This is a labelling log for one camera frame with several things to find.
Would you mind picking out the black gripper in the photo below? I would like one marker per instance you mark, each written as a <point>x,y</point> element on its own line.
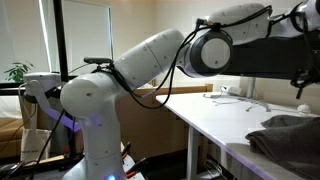
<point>308,78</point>

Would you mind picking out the grey towel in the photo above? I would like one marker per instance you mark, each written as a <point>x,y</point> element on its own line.
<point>290,143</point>

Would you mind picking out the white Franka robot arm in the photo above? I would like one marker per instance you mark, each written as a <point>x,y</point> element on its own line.
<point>90,110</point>

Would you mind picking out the small white round ornament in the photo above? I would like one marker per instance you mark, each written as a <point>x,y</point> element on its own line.
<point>304,109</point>

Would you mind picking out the silver monitor stand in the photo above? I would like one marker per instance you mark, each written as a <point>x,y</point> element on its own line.
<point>251,87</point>

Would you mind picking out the white table leg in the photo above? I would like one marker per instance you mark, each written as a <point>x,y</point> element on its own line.
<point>192,150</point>

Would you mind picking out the wooden cabinet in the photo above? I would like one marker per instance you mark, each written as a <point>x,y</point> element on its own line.
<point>156,130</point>

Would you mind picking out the wooden base board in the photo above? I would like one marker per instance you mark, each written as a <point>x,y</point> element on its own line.
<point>50,160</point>

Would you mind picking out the white paper bag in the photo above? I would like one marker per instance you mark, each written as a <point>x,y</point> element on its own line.
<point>33,145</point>

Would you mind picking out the green potted plant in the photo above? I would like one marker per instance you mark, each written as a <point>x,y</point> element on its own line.
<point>16,71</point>

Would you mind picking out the tan sofa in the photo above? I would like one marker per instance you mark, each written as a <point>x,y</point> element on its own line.
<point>10,133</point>

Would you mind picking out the black camera bar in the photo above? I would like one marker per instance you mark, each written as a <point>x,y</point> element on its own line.
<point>97,60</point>

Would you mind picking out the white camera stand arm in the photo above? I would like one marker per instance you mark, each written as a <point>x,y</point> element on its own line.
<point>40,81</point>

